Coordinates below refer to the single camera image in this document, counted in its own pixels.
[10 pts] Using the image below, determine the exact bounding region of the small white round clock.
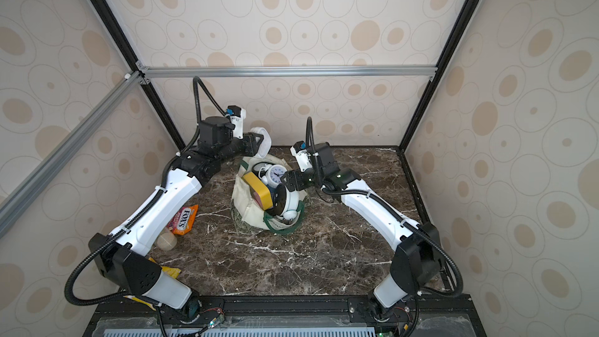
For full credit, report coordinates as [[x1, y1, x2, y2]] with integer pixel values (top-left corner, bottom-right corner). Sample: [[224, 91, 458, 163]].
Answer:
[[258, 164, 287, 188]]

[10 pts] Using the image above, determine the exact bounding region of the yellow square alarm clock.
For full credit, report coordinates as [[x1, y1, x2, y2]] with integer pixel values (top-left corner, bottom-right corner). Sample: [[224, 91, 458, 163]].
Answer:
[[242, 172, 274, 211]]

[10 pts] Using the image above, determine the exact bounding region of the cream canvas tote bag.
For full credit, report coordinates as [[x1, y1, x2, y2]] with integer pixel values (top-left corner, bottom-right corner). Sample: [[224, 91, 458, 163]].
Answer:
[[232, 155, 307, 235]]

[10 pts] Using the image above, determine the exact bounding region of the white clock black back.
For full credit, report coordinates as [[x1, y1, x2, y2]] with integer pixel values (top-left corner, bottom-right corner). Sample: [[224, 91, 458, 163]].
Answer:
[[272, 184, 300, 222]]

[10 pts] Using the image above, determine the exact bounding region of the white square orange-number clock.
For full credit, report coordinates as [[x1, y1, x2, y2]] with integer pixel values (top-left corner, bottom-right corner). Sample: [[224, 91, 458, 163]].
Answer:
[[250, 126, 272, 159]]

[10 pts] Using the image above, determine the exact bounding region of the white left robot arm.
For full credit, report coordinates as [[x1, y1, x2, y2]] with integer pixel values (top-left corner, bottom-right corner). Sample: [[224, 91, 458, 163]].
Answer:
[[64, 76, 271, 322]]

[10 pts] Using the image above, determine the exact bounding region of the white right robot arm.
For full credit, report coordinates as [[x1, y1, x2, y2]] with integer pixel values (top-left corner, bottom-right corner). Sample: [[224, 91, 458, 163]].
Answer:
[[282, 118, 464, 314]]

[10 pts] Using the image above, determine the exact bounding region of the Fox's candy bag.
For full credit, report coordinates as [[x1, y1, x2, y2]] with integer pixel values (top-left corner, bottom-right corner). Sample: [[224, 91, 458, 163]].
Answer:
[[167, 204, 198, 236]]

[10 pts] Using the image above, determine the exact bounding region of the clear plastic jar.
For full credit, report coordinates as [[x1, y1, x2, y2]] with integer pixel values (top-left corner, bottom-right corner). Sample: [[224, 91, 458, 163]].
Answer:
[[155, 228, 177, 251]]

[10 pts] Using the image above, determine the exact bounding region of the yellow snack packet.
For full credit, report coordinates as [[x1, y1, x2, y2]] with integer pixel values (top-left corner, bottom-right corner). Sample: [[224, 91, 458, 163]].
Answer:
[[126, 266, 182, 310]]

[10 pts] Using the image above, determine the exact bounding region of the aluminium frame bar rear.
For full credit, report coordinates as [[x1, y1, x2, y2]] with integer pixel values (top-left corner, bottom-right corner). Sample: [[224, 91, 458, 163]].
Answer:
[[140, 65, 438, 78]]

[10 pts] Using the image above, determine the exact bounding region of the aluminium frame bar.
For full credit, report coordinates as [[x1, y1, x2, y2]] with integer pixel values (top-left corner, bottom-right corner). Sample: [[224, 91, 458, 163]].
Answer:
[[140, 65, 438, 78], [1, 71, 141, 236]]

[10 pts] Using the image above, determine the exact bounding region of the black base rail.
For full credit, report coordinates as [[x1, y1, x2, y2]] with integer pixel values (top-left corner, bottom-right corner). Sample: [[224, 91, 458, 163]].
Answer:
[[84, 295, 485, 336]]

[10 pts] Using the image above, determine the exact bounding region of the aluminium frame bar left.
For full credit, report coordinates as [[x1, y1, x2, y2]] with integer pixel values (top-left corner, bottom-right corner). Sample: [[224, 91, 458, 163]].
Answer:
[[1, 71, 141, 236]]

